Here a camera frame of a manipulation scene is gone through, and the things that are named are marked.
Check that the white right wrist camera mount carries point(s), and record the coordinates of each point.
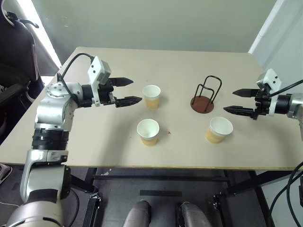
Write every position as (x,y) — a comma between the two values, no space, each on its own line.
(270,87)

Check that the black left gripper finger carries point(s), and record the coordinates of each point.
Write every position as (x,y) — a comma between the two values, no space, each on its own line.
(129,101)
(122,81)

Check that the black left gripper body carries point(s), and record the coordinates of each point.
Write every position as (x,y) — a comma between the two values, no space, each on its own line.
(106,93)

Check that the grey left robot foot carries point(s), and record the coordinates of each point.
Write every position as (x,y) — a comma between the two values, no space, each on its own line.
(138,214)

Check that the black table frame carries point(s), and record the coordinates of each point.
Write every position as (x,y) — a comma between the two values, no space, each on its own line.
(161,178)

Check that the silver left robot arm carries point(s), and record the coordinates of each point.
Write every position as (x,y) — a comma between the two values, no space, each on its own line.
(52,111)

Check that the grey right robot foot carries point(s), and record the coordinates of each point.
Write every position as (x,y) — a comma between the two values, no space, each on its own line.
(193,215)

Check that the black office chair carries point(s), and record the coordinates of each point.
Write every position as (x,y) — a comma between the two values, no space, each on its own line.
(19,59)

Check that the grey robot foot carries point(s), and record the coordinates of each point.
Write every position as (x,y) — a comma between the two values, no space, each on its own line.
(138,214)
(193,215)

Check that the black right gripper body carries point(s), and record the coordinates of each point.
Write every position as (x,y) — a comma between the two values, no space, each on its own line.
(261,104)

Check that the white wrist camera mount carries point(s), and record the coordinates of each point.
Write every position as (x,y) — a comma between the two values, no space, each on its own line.
(97,73)
(270,87)

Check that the black floor tape strip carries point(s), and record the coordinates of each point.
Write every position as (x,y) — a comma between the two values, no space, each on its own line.
(161,193)

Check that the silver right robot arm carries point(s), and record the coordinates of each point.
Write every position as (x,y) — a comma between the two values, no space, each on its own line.
(292,105)

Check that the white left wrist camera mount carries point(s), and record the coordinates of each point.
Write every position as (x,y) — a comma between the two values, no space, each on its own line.
(97,73)

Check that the yellow white paper cup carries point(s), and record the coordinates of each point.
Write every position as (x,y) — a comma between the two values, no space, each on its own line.
(151,96)
(148,132)
(219,130)

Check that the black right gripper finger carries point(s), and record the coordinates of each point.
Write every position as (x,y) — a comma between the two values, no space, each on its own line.
(245,92)
(239,110)

